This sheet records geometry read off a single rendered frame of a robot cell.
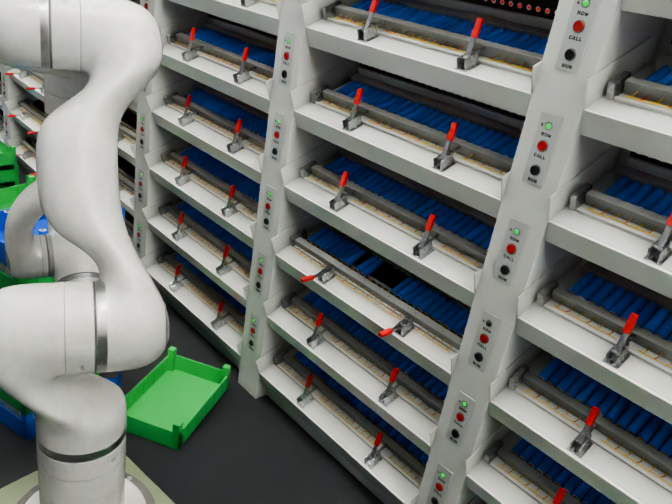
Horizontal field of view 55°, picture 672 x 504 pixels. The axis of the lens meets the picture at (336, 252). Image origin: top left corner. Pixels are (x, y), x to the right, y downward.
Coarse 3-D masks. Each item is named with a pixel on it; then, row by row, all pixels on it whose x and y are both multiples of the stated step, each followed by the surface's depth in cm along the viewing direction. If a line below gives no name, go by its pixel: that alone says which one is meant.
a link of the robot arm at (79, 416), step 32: (32, 288) 79; (64, 288) 80; (0, 320) 75; (32, 320) 76; (64, 320) 78; (0, 352) 75; (32, 352) 76; (64, 352) 78; (0, 384) 77; (32, 384) 79; (64, 384) 85; (96, 384) 89; (64, 416) 82; (96, 416) 86; (64, 448) 85; (96, 448) 87
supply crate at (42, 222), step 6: (0, 216) 154; (42, 216) 165; (0, 222) 155; (42, 222) 164; (0, 228) 156; (36, 228) 160; (0, 234) 154; (36, 234) 157; (0, 240) 141; (0, 246) 141; (0, 252) 142; (0, 258) 143; (6, 264) 142
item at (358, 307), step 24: (312, 216) 173; (288, 240) 170; (288, 264) 166; (312, 264) 164; (312, 288) 162; (336, 288) 156; (432, 288) 151; (360, 312) 149; (384, 312) 148; (408, 336) 141; (432, 360) 135
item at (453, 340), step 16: (304, 240) 168; (304, 256) 165; (320, 256) 162; (352, 272) 156; (352, 288) 154; (368, 288) 152; (400, 304) 145; (416, 320) 142; (432, 320) 140; (448, 336) 136
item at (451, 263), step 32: (320, 160) 166; (352, 160) 163; (288, 192) 161; (320, 192) 157; (352, 192) 152; (384, 192) 150; (416, 192) 150; (352, 224) 145; (384, 224) 144; (416, 224) 140; (448, 224) 138; (480, 224) 136; (384, 256) 142; (416, 256) 134; (448, 256) 132; (480, 256) 129; (448, 288) 129
